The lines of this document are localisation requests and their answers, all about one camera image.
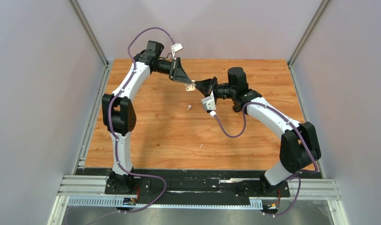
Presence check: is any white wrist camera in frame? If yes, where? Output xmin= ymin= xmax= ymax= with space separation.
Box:
xmin=171 ymin=43 xmax=183 ymax=60
xmin=201 ymin=92 xmax=216 ymax=112

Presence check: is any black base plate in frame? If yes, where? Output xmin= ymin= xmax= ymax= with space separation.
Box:
xmin=75 ymin=168 xmax=323 ymax=206

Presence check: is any white earbud charging case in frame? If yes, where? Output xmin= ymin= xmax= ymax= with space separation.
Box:
xmin=185 ymin=81 xmax=197 ymax=91

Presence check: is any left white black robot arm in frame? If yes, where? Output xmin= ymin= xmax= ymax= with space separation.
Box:
xmin=101 ymin=41 xmax=193 ymax=194

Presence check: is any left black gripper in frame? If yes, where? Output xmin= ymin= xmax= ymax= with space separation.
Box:
xmin=153 ymin=57 xmax=191 ymax=84

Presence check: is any right aluminium corner post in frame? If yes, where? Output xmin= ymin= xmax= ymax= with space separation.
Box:
xmin=287 ymin=0 xmax=331 ymax=68

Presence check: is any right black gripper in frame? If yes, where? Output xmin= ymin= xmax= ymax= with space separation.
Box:
xmin=196 ymin=76 xmax=236 ymax=99

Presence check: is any left aluminium corner post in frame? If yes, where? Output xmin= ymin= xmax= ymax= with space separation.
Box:
xmin=68 ymin=0 xmax=109 ymax=67

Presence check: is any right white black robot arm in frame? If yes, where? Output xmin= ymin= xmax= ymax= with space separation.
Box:
xmin=186 ymin=67 xmax=321 ymax=196

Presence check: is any aluminium corner post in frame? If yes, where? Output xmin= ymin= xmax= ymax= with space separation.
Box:
xmin=287 ymin=0 xmax=331 ymax=68
xmin=68 ymin=0 xmax=109 ymax=67

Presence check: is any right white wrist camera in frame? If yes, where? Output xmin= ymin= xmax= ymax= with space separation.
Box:
xmin=201 ymin=92 xmax=216 ymax=112

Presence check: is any aluminium frame rail front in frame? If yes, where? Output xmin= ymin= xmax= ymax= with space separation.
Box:
xmin=57 ymin=175 xmax=341 ymax=201

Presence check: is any black earbud charging case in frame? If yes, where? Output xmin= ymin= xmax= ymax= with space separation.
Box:
xmin=232 ymin=105 xmax=242 ymax=113

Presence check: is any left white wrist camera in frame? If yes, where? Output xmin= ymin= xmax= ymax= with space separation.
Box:
xmin=171 ymin=43 xmax=183 ymax=60

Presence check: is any slotted cable duct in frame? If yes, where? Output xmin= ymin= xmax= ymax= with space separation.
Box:
xmin=68 ymin=196 xmax=263 ymax=209

